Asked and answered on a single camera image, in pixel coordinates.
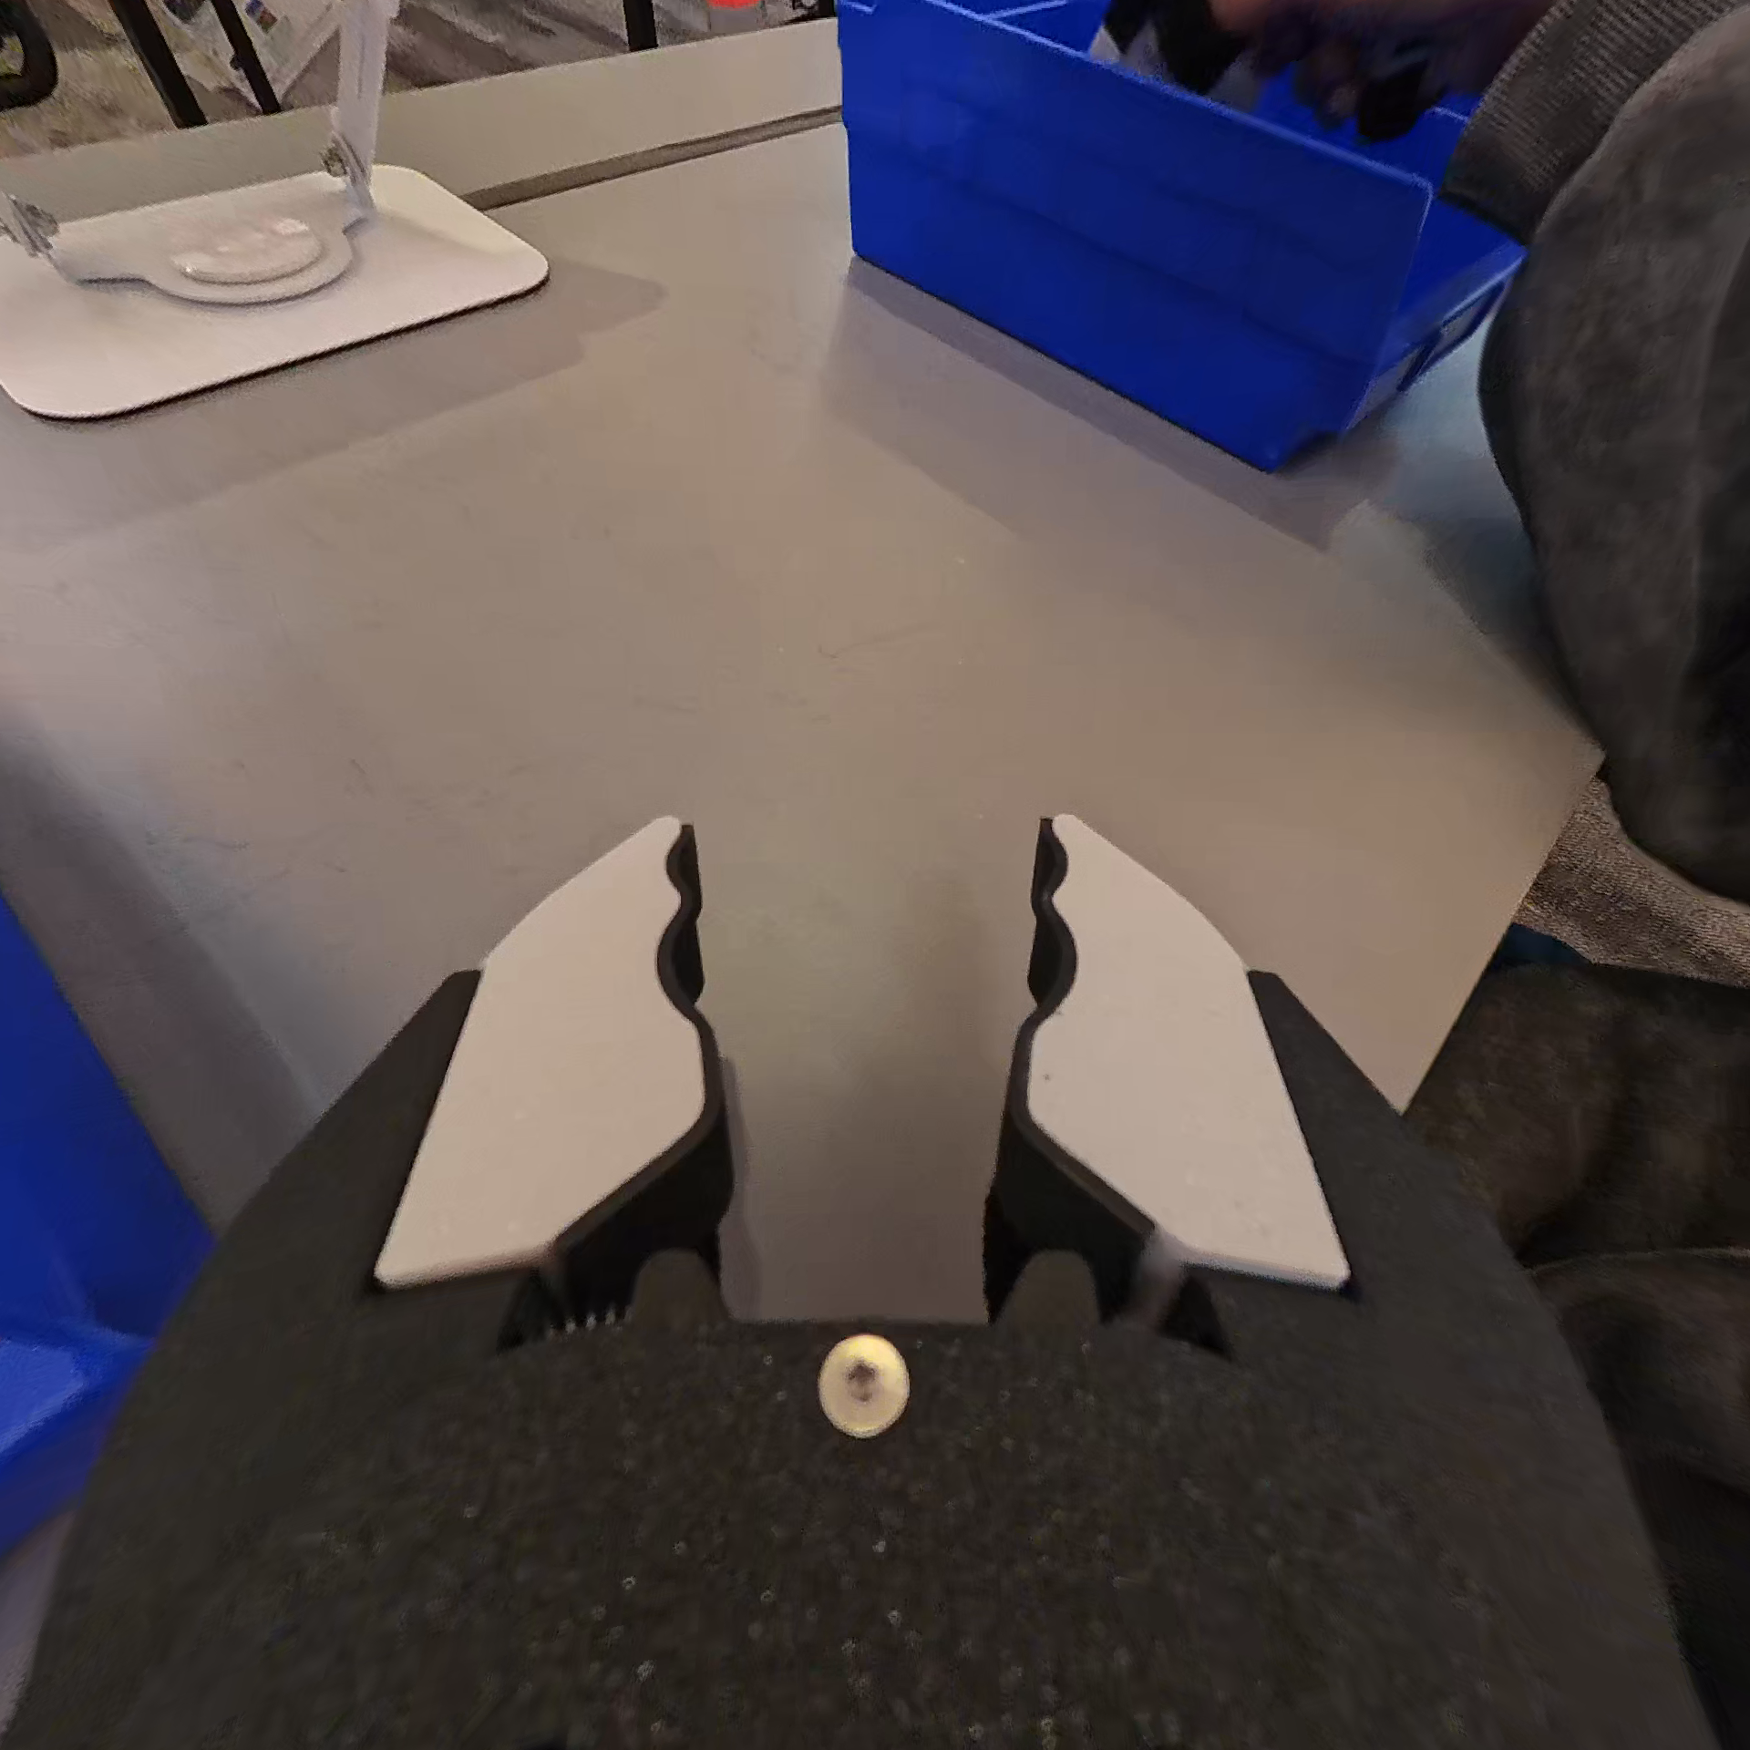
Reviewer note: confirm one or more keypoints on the blue plastic bin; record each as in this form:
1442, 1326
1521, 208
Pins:
81, 1231
1094, 247

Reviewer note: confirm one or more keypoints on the grey desk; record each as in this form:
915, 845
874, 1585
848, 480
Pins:
685, 573

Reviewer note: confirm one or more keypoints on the person's body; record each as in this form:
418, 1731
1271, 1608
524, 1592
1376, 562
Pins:
1614, 1164

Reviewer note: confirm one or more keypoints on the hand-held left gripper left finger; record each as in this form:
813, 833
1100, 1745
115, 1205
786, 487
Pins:
562, 1095

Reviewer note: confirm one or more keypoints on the white picture poster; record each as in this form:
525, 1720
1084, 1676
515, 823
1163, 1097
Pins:
259, 48

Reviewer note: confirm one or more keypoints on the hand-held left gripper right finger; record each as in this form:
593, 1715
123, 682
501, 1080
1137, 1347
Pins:
1175, 1107

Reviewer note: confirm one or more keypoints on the person's right hand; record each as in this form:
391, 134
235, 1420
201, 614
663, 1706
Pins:
1367, 28

